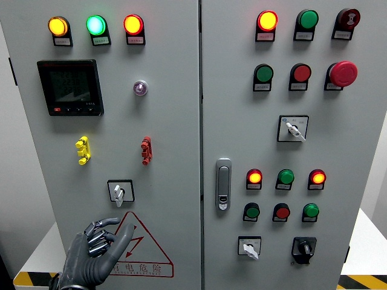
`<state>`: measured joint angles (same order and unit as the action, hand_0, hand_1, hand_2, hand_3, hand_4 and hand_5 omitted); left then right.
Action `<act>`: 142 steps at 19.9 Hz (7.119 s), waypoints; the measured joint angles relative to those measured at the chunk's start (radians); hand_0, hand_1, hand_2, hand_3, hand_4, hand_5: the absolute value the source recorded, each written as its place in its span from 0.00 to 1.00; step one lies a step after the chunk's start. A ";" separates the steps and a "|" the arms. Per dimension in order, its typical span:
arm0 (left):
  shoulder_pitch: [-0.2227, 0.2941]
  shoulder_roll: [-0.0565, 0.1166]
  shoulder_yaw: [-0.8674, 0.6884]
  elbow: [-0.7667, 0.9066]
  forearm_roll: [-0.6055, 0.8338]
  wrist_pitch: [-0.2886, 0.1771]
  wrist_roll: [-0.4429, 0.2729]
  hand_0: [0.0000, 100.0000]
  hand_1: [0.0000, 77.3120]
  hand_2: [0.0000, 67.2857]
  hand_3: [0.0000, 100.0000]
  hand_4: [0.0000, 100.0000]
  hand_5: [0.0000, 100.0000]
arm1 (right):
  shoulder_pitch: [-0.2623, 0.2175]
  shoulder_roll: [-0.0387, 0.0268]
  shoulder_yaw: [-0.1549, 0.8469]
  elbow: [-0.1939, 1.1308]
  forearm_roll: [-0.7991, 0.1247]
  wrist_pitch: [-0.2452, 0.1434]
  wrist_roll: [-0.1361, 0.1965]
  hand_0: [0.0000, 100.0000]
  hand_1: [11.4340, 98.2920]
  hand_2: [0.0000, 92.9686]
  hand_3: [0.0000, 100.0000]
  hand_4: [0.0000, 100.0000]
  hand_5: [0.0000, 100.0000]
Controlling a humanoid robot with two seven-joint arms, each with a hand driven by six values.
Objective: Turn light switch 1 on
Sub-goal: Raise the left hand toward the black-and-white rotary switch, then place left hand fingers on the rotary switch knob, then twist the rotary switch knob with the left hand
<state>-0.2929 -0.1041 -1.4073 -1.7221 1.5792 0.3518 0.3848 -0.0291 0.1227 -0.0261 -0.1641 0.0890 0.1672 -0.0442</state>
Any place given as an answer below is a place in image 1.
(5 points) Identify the grey door with display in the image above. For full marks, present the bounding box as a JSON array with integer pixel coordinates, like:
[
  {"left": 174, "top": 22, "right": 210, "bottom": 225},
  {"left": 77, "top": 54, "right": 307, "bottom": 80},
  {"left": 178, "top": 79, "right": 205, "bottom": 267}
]
[{"left": 0, "top": 0, "right": 202, "bottom": 290}]

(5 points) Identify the black display meter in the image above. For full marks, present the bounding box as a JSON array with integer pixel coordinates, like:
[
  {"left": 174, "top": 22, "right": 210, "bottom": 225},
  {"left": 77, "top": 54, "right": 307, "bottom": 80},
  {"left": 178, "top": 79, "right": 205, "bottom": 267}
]
[{"left": 36, "top": 59, "right": 105, "bottom": 117}]

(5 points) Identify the large green push button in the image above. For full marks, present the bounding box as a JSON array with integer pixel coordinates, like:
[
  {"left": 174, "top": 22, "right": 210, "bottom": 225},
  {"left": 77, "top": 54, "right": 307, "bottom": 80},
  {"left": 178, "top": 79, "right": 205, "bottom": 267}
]
[{"left": 296, "top": 9, "right": 319, "bottom": 30}]

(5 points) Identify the small green push button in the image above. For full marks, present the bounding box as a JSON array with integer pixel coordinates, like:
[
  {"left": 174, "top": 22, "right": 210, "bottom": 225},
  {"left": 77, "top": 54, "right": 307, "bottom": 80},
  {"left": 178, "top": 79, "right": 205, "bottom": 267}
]
[
  {"left": 243, "top": 202, "right": 261, "bottom": 219},
  {"left": 302, "top": 203, "right": 320, "bottom": 219}
]

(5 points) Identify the large red round lamp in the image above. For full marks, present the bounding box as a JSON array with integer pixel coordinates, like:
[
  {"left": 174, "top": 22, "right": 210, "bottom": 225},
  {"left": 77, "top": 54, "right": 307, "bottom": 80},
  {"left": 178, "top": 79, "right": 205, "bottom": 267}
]
[
  {"left": 256, "top": 10, "right": 279, "bottom": 32},
  {"left": 123, "top": 14, "right": 145, "bottom": 35}
]

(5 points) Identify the small red handle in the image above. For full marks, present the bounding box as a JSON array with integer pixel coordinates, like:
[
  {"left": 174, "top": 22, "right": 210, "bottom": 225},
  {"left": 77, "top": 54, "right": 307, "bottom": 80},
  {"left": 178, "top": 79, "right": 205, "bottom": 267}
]
[{"left": 140, "top": 136, "right": 153, "bottom": 166}]

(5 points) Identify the small red push button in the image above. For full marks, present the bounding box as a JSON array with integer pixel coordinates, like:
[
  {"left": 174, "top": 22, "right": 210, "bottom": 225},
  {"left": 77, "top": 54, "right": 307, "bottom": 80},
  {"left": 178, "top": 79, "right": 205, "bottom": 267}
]
[{"left": 273, "top": 203, "right": 291, "bottom": 219}]

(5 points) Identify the dark red round buzzer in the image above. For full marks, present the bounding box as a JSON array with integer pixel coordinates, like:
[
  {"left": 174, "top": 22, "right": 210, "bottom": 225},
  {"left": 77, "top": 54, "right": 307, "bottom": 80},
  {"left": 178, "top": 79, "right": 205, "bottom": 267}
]
[{"left": 336, "top": 8, "right": 361, "bottom": 31}]

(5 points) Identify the black yellow striped tape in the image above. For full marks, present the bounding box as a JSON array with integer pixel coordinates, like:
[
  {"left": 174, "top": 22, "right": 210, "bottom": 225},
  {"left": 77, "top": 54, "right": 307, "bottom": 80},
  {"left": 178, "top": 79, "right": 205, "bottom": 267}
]
[
  {"left": 337, "top": 274, "right": 387, "bottom": 290},
  {"left": 13, "top": 271, "right": 61, "bottom": 289}
]

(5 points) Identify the grey door with lock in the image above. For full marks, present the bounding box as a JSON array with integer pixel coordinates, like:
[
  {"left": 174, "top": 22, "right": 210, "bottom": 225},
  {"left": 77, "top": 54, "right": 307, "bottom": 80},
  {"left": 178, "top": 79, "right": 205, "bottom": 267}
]
[{"left": 200, "top": 0, "right": 387, "bottom": 290}]

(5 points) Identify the small red round lamp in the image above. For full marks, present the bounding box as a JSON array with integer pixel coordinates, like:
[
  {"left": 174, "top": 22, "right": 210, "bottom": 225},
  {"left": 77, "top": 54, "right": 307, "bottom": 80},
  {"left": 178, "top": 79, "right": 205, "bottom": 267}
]
[
  {"left": 308, "top": 169, "right": 327, "bottom": 185},
  {"left": 246, "top": 169, "right": 263, "bottom": 184}
]

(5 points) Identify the large white-handle turn switch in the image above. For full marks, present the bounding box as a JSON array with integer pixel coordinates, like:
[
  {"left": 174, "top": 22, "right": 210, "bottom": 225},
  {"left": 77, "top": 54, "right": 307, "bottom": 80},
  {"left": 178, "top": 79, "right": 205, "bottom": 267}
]
[{"left": 276, "top": 115, "right": 310, "bottom": 143}]

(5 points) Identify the black-handle turn switch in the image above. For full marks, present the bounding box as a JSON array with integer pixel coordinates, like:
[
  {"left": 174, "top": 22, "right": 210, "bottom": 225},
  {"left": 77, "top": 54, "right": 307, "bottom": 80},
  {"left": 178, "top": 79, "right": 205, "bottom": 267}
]
[{"left": 291, "top": 237, "right": 317, "bottom": 266}]

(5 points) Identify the yellow round lamp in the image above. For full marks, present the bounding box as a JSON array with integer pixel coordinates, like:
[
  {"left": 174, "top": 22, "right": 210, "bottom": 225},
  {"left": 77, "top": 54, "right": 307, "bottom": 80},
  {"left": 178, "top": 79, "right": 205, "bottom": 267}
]
[{"left": 47, "top": 16, "right": 70, "bottom": 37}]

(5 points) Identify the small yellow handle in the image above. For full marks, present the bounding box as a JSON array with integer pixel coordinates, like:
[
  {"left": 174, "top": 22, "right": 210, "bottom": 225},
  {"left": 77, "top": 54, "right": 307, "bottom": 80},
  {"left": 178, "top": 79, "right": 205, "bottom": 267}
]
[{"left": 75, "top": 135, "right": 91, "bottom": 166}]

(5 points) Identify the small green round lamp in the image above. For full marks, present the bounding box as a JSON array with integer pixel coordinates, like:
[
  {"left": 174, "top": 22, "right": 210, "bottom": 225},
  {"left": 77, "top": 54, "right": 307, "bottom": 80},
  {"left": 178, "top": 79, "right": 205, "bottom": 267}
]
[{"left": 276, "top": 169, "right": 295, "bottom": 185}]

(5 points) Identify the large red stop button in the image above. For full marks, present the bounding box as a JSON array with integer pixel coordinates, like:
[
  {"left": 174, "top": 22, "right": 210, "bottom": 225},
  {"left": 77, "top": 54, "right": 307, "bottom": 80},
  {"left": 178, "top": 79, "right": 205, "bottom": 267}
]
[{"left": 327, "top": 60, "right": 359, "bottom": 88}]

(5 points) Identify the silver door lock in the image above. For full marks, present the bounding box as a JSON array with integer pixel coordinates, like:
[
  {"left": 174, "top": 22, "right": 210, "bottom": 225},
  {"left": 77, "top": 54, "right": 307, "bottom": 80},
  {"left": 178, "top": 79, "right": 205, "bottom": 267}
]
[{"left": 215, "top": 158, "right": 232, "bottom": 211}]

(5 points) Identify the red warning triangle sticker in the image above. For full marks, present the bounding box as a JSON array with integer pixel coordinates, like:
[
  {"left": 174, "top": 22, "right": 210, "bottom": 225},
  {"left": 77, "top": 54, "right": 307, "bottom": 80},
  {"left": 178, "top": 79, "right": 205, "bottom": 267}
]
[{"left": 109, "top": 210, "right": 175, "bottom": 279}]

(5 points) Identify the white round lamp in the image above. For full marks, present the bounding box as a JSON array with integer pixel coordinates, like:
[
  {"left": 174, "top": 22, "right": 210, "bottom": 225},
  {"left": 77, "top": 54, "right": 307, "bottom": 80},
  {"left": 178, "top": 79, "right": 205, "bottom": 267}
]
[{"left": 132, "top": 79, "right": 149, "bottom": 97}]

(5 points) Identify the bright green round lamp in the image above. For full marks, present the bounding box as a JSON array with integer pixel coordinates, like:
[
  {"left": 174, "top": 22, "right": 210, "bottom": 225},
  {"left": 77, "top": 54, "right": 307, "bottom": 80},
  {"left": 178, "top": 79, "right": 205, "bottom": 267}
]
[{"left": 86, "top": 14, "right": 107, "bottom": 36}]

